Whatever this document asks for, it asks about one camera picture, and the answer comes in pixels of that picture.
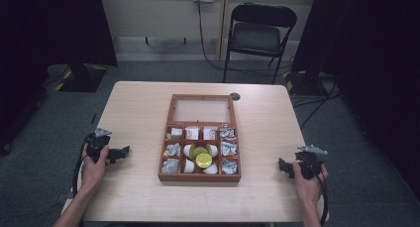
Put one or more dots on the green lid creamer cup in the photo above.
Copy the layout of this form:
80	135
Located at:
199	151

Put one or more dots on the white packet with red label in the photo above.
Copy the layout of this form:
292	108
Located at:
191	133
209	133

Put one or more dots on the person's left hand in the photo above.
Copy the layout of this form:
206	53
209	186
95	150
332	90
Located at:
92	172

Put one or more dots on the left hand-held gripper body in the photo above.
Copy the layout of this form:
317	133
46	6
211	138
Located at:
96	144

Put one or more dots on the black curtain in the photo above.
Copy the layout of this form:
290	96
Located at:
373	71
39	55

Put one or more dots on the person's right hand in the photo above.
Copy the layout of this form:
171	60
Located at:
308	190

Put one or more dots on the crumpled silver sachets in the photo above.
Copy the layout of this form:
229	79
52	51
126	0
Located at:
172	149
170	166

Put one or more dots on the black folding chair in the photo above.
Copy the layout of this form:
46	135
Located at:
256	38

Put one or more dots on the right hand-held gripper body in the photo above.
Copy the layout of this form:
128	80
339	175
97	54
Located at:
308	164

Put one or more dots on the wooden compartment box with lid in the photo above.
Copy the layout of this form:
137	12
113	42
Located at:
200	177

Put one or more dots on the white and green packet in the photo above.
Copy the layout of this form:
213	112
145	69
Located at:
175	133

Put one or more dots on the stand base with striped tape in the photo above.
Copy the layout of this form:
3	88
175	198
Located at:
305	85
81	80

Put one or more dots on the silver and blue sachets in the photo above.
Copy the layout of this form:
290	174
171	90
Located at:
229	149
227	134
229	166

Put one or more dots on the white creamer cup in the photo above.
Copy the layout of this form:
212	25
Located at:
188	167
211	169
214	150
187	150

